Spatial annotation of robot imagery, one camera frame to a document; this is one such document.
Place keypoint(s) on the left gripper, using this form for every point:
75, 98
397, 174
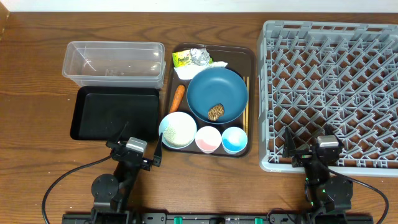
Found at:
117, 145

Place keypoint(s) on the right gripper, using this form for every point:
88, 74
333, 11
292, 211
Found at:
303, 156

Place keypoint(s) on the pile of white rice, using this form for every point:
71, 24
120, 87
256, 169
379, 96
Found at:
177, 136

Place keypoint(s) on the light blue rice bowl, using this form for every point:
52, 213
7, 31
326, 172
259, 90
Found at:
178, 118

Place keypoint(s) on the white pink cup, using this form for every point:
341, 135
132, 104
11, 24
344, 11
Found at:
208, 139

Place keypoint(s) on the white blue cup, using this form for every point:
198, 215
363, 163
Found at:
234, 140

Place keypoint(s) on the brown morel mushroom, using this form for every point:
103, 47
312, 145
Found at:
216, 112

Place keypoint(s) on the large blue plate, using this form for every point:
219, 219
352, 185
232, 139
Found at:
215, 86

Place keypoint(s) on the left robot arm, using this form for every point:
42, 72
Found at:
111, 191

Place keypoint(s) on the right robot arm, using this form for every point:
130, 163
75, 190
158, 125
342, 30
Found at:
330, 196

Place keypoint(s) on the grey dishwasher rack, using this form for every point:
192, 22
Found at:
341, 75

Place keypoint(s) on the black plastic tray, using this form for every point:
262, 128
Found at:
102, 111

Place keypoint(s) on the orange carrot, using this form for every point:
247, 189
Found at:
178, 96

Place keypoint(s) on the right wooden chopstick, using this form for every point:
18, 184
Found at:
247, 108

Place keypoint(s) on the brown serving tray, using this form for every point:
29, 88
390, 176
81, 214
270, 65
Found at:
240, 60

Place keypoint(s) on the clear plastic bin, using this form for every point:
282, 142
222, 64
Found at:
114, 63

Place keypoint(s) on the white paper napkin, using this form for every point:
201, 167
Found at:
187, 72

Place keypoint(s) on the yellow-green snack wrapper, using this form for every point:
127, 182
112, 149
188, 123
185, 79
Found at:
182, 58

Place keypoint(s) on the crumpled aluminium foil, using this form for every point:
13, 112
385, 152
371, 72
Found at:
200, 57

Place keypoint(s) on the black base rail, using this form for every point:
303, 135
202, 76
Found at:
161, 218

